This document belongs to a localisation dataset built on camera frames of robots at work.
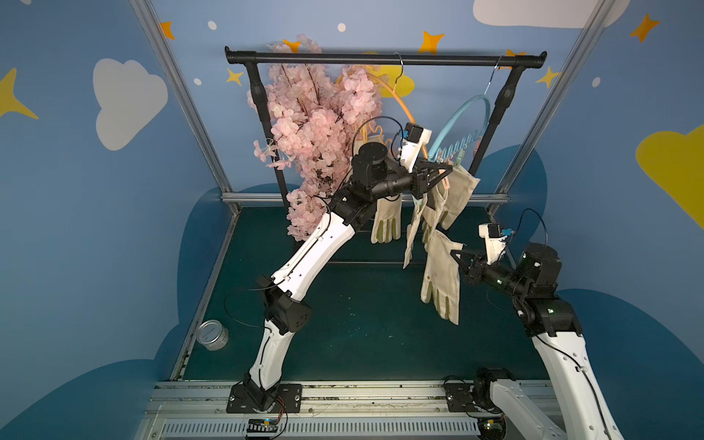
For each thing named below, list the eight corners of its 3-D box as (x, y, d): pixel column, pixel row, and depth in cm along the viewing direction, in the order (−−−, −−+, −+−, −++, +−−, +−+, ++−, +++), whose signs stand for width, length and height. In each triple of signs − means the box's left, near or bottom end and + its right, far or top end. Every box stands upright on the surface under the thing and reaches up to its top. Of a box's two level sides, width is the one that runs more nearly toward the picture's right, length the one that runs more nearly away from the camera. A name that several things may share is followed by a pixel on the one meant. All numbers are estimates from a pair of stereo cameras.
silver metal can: (201, 350, 84) (191, 344, 79) (209, 326, 89) (201, 319, 84) (226, 350, 84) (218, 344, 79) (233, 326, 89) (226, 319, 84)
